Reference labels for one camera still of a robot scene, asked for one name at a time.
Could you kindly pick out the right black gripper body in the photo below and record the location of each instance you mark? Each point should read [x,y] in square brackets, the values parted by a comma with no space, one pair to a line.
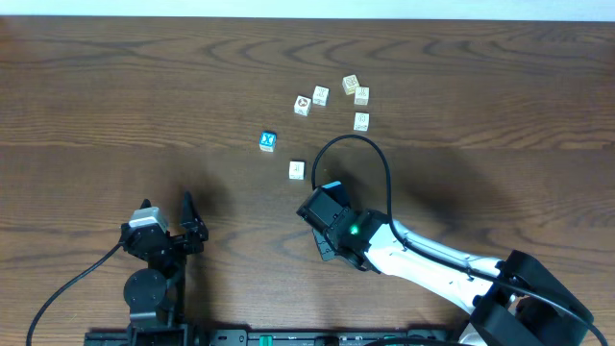
[329,246]

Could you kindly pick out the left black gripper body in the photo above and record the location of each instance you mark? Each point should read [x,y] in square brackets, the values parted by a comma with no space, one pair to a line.
[174,238]

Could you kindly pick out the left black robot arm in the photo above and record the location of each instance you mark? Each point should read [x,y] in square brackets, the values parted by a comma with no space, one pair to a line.
[155,295]

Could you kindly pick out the wooden block with ring picture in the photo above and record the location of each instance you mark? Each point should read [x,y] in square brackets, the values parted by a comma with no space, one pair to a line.
[361,123]

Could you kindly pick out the yellow-edged wooden block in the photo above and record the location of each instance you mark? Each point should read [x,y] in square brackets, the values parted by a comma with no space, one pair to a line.
[349,84]

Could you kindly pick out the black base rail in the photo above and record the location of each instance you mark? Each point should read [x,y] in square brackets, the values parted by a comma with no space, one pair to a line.
[238,337]

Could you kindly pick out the wooden block beside yellow one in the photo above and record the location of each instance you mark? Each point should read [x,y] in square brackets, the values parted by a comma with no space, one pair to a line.
[362,94]

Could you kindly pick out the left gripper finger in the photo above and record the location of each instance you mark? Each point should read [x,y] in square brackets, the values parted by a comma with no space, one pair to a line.
[145,204]
[189,215]

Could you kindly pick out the blue X wooden block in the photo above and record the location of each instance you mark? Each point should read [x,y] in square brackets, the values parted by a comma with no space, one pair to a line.
[267,141]

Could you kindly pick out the wooden block with X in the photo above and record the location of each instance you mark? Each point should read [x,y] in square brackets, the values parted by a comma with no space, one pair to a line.
[320,96]

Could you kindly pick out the plain small wooden block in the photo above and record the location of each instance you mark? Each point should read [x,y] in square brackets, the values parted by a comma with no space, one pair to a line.
[296,170]

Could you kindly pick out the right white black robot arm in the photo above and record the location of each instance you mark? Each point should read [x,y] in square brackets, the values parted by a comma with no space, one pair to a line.
[512,301]

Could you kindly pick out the wooden block with red circle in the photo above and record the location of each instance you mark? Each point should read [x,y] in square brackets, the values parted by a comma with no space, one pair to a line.
[302,105]

